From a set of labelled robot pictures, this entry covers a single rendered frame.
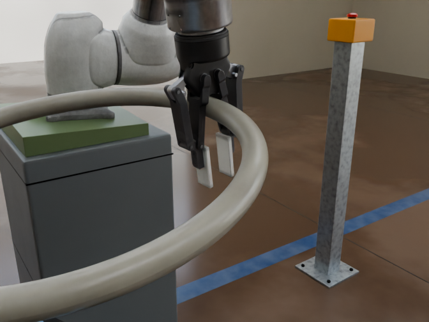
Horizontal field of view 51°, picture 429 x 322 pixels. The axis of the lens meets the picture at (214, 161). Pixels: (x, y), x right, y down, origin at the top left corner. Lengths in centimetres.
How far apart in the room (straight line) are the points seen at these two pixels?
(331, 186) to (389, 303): 52
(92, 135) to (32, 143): 15
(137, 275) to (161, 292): 112
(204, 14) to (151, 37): 67
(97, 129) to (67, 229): 27
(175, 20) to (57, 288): 38
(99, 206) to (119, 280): 89
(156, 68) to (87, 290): 101
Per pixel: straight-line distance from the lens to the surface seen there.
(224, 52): 62
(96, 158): 120
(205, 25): 60
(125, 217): 130
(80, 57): 126
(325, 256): 207
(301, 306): 192
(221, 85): 66
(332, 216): 196
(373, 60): 785
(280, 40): 703
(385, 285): 213
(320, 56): 768
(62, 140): 119
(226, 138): 70
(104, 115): 129
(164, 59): 130
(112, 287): 36
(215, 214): 40
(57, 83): 128
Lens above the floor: 117
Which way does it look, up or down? 20 degrees down
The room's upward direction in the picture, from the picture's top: straight up
